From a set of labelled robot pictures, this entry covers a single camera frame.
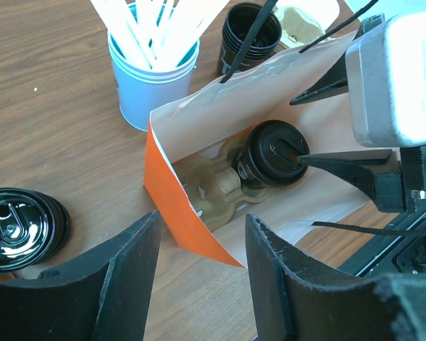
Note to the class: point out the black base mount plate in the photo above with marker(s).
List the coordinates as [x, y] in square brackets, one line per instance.
[391, 254]

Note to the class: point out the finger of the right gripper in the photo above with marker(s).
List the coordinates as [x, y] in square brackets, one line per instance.
[332, 83]

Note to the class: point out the cream square plate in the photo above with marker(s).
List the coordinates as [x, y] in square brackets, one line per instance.
[323, 12]

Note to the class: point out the blue straw holder cup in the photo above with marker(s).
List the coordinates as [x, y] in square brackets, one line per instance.
[141, 91]

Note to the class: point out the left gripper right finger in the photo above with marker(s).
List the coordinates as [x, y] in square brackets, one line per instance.
[297, 297]

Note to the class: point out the stack of black lids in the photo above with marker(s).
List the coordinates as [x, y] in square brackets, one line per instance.
[33, 227]

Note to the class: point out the single black cup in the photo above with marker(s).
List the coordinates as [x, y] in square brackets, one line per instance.
[248, 164]

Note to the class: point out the cardboard cup carrier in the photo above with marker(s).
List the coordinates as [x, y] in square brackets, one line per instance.
[298, 28]
[214, 188]

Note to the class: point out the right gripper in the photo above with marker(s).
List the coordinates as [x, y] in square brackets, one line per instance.
[392, 185]

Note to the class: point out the black cup lid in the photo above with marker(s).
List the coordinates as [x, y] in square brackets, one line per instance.
[280, 145]

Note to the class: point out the white wrapped straws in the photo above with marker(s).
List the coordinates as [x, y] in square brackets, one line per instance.
[157, 35]

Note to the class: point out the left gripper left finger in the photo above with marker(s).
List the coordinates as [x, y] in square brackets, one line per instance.
[102, 294]

